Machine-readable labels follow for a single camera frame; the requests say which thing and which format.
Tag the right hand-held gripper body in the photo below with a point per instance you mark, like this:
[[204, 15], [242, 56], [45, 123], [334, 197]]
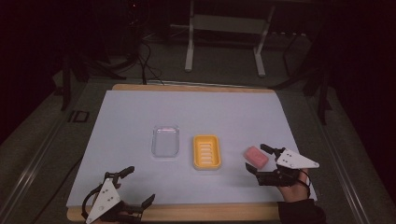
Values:
[[292, 160]]

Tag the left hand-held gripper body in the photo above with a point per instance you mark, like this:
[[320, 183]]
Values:
[[104, 199]]

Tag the pink soap bar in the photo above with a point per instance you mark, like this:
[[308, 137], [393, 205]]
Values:
[[256, 157]]

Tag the yellow soap dish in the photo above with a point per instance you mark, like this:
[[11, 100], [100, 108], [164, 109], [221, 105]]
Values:
[[207, 152]]

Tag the person's right hand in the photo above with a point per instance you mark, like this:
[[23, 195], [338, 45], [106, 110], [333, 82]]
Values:
[[294, 192]]

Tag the clear plastic lid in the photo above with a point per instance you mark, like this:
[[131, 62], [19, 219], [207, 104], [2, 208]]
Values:
[[165, 141]]

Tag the dark metal stand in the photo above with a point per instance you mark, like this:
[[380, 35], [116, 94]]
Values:
[[322, 90], [66, 84]]

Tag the white table mat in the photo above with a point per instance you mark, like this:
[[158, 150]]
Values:
[[186, 109]]

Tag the white metal stand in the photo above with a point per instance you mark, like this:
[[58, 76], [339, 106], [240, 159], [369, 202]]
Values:
[[229, 24]]

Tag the metal floor rail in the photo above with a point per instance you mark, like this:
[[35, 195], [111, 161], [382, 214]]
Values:
[[342, 161], [29, 169]]

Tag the black rectangular floor frame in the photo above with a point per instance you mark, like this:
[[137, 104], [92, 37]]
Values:
[[78, 116]]

